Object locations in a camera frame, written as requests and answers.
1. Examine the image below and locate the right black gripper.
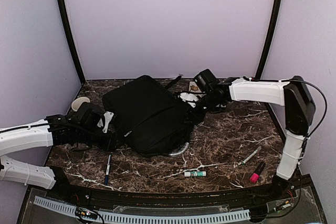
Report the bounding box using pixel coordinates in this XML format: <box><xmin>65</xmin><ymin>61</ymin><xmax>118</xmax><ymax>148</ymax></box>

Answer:
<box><xmin>181</xmin><ymin>92</ymin><xmax>222</xmax><ymax>125</ymax></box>

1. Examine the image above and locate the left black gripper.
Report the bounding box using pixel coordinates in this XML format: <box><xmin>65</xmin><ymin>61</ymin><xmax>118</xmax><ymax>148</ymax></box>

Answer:
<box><xmin>76</xmin><ymin>128</ymin><xmax>124</xmax><ymax>153</ymax></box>

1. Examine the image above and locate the black student bag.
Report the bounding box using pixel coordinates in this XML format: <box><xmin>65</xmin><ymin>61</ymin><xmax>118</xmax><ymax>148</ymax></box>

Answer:
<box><xmin>102</xmin><ymin>75</ymin><xmax>194</xmax><ymax>157</ymax></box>

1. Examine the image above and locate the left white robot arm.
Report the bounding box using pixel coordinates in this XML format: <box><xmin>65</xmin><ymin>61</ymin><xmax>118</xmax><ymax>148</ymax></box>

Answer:
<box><xmin>1</xmin><ymin>102</ymin><xmax>115</xmax><ymax>201</ymax></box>

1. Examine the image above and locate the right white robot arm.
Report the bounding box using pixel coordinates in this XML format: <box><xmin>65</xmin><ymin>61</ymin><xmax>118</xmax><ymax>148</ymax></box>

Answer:
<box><xmin>179</xmin><ymin>69</ymin><xmax>316</xmax><ymax>200</ymax></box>

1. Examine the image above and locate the floral square plate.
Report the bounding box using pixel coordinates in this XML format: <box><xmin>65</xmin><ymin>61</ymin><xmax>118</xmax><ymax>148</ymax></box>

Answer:
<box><xmin>188</xmin><ymin>81</ymin><xmax>204</xmax><ymax>96</ymax></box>

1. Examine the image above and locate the beige ceramic mug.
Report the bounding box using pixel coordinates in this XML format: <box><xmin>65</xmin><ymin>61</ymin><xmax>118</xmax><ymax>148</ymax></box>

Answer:
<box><xmin>71</xmin><ymin>97</ymin><xmax>90</xmax><ymax>112</ymax></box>

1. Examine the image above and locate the clear tape roll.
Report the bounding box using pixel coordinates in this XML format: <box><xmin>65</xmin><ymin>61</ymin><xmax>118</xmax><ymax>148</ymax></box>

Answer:
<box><xmin>169</xmin><ymin>142</ymin><xmax>190</xmax><ymax>157</ymax></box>

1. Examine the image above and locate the blue ballpoint pen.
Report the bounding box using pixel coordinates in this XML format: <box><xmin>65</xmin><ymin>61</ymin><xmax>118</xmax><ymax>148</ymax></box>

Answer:
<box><xmin>104</xmin><ymin>154</ymin><xmax>112</xmax><ymax>186</ymax></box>

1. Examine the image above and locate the thin white green pen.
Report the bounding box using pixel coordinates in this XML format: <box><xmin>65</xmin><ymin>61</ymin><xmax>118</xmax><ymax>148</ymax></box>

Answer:
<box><xmin>238</xmin><ymin>146</ymin><xmax>261</xmax><ymax>166</ymax></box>

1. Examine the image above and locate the green white glue stick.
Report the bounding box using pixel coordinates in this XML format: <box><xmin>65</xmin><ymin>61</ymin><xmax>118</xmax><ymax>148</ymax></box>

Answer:
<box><xmin>184</xmin><ymin>171</ymin><xmax>207</xmax><ymax>177</ymax></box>

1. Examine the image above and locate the small circuit board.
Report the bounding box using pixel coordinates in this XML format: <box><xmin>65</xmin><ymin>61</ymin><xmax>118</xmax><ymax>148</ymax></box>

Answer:
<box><xmin>75</xmin><ymin>207</ymin><xmax>98</xmax><ymax>220</ymax></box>

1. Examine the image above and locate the pink black highlighter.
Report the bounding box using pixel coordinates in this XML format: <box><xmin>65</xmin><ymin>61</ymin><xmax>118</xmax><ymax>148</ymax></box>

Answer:
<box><xmin>249</xmin><ymin>162</ymin><xmax>266</xmax><ymax>184</ymax></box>

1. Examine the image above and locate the grey slotted cable duct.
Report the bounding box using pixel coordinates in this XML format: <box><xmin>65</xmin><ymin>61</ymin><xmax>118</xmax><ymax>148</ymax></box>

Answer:
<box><xmin>33</xmin><ymin>196</ymin><xmax>250</xmax><ymax>224</ymax></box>

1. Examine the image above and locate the black front rail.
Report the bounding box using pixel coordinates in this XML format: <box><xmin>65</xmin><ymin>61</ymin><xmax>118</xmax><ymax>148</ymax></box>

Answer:
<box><xmin>28</xmin><ymin>175</ymin><xmax>313</xmax><ymax>209</ymax></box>

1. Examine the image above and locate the right black frame post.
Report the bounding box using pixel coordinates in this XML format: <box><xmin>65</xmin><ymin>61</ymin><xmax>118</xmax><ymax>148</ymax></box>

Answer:
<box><xmin>255</xmin><ymin>0</ymin><xmax>281</xmax><ymax>79</ymax></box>

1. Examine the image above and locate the black frame post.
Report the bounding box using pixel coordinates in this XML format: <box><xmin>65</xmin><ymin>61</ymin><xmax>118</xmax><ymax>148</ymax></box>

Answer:
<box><xmin>255</xmin><ymin>0</ymin><xmax>281</xmax><ymax>79</ymax></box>
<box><xmin>57</xmin><ymin>0</ymin><xmax>86</xmax><ymax>85</ymax></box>

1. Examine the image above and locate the left black frame post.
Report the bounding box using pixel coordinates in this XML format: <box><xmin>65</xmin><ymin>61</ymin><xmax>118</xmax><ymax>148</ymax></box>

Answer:
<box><xmin>57</xmin><ymin>0</ymin><xmax>86</xmax><ymax>85</ymax></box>

